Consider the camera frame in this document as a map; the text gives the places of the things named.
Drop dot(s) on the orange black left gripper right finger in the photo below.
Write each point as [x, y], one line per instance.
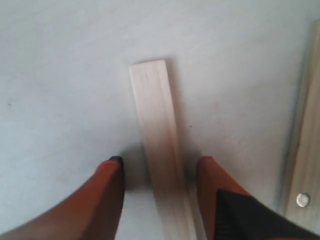
[229, 212]

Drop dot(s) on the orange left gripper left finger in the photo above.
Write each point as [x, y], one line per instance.
[92, 212]

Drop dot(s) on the wooden stick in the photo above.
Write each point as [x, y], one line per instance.
[303, 160]
[154, 104]

